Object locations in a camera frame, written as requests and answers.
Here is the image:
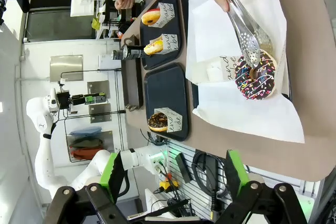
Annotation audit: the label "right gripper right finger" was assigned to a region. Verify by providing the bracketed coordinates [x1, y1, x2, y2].
[215, 150, 308, 224]

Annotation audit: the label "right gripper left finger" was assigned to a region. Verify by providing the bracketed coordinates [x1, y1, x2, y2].
[44, 152, 127, 224]

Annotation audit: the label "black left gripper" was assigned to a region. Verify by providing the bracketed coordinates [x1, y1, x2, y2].
[56, 91, 107, 109]

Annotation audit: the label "chocolate sprinkle donut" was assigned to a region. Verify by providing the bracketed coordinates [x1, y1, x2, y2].
[147, 112, 169, 133]

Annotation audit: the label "yellow glazed sprinkle donut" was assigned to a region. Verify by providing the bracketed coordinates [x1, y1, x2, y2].
[143, 39, 164, 56]

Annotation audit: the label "script-printed white paper sleeve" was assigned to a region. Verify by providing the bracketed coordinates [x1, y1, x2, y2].
[151, 2, 175, 29]
[154, 106, 183, 134]
[154, 33, 179, 56]
[191, 55, 240, 85]

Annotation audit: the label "chocolate donut with white drizzle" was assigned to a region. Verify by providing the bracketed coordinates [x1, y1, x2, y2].
[234, 49, 278, 101]

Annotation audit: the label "red glazed donut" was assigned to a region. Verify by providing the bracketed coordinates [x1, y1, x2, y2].
[141, 8, 161, 27]

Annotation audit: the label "metal serving tongs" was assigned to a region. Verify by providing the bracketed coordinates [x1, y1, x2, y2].
[220, 0, 274, 69]

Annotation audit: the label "folded blue cloth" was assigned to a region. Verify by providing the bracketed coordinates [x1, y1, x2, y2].
[68, 126, 103, 137]

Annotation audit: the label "folded red cloth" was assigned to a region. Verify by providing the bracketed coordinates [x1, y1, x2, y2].
[69, 147, 103, 161]

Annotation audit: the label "folded dark green cloth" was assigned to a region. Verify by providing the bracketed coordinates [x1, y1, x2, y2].
[68, 137, 104, 149]

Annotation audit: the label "brown plastic tray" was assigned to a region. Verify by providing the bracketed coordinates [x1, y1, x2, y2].
[121, 34, 144, 111]

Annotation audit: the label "black power brick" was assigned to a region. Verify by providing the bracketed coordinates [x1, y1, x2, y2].
[175, 152, 193, 184]

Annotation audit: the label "white paper sheet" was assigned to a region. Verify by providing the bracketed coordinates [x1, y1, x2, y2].
[180, 0, 306, 144]

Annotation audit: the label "yellow emergency stop box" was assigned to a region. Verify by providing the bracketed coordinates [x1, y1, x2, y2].
[158, 179, 180, 194]

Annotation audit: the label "black plastic tray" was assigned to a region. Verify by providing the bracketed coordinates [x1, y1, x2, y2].
[143, 62, 190, 142]
[139, 0, 184, 71]
[180, 0, 292, 111]

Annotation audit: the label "dark glass window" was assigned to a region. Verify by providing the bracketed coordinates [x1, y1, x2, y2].
[26, 8, 97, 42]

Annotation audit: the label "small metal wall plate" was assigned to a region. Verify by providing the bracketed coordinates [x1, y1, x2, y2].
[88, 103, 112, 124]
[87, 80, 111, 99]

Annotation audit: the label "black cable bundle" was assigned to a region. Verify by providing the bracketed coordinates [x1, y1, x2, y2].
[192, 149, 228, 210]

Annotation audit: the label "large metal wall plate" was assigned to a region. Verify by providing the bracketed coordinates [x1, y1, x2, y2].
[49, 55, 84, 82]

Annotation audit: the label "white slotted wall panel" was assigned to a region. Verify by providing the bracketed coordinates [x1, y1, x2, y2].
[157, 140, 320, 222]

